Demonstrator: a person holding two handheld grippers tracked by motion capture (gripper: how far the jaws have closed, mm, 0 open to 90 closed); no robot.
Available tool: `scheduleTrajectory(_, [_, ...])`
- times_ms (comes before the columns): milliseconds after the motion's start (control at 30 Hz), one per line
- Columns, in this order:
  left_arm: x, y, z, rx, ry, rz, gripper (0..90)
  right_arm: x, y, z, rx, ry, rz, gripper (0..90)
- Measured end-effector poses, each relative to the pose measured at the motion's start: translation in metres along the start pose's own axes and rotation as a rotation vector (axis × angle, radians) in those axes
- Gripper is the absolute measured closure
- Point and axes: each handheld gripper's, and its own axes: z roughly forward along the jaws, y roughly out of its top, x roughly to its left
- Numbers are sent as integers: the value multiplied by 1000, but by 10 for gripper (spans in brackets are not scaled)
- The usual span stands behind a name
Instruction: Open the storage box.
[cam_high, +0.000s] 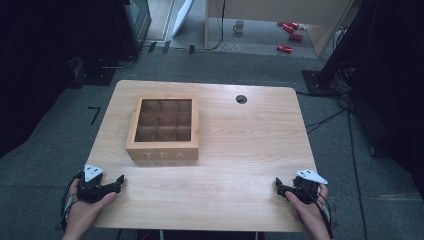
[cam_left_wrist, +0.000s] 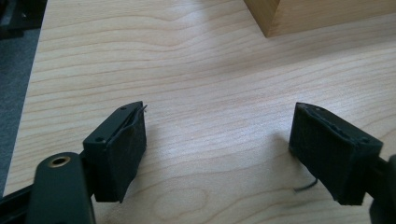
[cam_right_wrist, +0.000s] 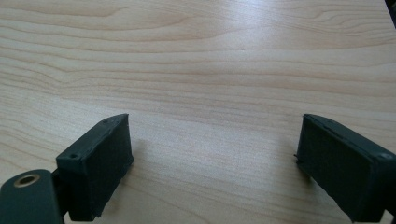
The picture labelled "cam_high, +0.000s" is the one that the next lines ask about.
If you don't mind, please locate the bundle of black cables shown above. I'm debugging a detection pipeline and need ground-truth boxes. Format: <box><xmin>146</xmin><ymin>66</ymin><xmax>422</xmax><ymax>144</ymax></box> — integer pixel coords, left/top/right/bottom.
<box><xmin>331</xmin><ymin>61</ymin><xmax>359</xmax><ymax>111</ymax></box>

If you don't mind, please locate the white board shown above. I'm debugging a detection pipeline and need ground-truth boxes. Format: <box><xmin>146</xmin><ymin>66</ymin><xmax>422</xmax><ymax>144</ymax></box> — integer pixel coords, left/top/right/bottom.
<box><xmin>171</xmin><ymin>0</ymin><xmax>195</xmax><ymax>29</ymax></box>

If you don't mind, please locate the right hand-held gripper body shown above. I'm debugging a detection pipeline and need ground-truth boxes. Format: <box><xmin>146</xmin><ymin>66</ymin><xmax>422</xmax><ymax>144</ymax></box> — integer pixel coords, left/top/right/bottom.
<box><xmin>292</xmin><ymin>168</ymin><xmax>329</xmax><ymax>205</ymax></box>

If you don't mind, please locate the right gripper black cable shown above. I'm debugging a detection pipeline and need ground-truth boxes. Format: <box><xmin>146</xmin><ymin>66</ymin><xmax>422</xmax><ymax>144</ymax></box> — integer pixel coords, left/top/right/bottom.
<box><xmin>301</xmin><ymin>184</ymin><xmax>336</xmax><ymax>240</ymax></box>

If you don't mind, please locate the black tape corner mark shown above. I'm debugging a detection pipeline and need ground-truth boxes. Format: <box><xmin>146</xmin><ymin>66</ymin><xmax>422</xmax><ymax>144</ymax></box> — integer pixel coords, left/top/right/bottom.
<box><xmin>87</xmin><ymin>106</ymin><xmax>101</xmax><ymax>126</ymax></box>

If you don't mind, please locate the hanging black cable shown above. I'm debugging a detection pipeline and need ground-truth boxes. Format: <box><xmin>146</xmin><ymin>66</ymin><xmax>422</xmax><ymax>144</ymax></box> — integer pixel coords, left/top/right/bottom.
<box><xmin>194</xmin><ymin>0</ymin><xmax>227</xmax><ymax>52</ymax></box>

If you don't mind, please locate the black stand base plate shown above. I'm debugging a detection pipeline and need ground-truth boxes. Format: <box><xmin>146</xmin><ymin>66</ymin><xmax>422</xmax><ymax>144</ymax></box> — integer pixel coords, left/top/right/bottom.
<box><xmin>72</xmin><ymin>59</ymin><xmax>117</xmax><ymax>87</ymax></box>

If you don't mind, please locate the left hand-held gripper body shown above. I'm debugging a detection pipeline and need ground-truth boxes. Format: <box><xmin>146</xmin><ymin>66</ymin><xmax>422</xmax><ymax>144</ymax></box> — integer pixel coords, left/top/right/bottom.
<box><xmin>76</xmin><ymin>163</ymin><xmax>116</xmax><ymax>205</ymax></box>

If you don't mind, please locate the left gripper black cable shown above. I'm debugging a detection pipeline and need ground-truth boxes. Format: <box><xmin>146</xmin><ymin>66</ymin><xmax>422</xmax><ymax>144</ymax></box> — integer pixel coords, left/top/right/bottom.
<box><xmin>60</xmin><ymin>171</ymin><xmax>84</xmax><ymax>233</ymax></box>

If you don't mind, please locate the black stand with base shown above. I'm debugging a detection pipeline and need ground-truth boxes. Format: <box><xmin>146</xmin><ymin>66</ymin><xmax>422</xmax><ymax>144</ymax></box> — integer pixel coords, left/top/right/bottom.
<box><xmin>301</xmin><ymin>0</ymin><xmax>381</xmax><ymax>98</ymax></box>

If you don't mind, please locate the wooden tea box glass lid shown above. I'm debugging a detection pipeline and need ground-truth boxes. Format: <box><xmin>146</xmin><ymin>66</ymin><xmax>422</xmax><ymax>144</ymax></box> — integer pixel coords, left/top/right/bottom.
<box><xmin>125</xmin><ymin>94</ymin><xmax>200</xmax><ymax>162</ymax></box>

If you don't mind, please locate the long black floor cable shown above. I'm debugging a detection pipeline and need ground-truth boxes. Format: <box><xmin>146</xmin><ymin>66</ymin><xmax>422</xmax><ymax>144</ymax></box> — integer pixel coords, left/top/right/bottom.
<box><xmin>346</xmin><ymin>109</ymin><xmax>369</xmax><ymax>240</ymax></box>

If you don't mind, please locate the person's right hand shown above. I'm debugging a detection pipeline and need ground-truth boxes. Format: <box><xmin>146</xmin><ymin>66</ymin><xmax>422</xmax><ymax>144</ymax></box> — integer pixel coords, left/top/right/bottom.
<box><xmin>284</xmin><ymin>183</ymin><xmax>332</xmax><ymax>240</ymax></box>

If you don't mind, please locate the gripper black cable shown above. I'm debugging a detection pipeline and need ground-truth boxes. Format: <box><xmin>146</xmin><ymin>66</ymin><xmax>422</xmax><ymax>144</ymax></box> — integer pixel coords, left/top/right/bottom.
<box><xmin>60</xmin><ymin>171</ymin><xmax>84</xmax><ymax>233</ymax></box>
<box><xmin>301</xmin><ymin>184</ymin><xmax>336</xmax><ymax>240</ymax></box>

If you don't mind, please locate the person's left hand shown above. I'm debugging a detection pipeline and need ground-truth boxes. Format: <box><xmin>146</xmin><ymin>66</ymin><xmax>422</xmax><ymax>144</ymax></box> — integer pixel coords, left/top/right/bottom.
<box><xmin>65</xmin><ymin>179</ymin><xmax>119</xmax><ymax>235</ymax></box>

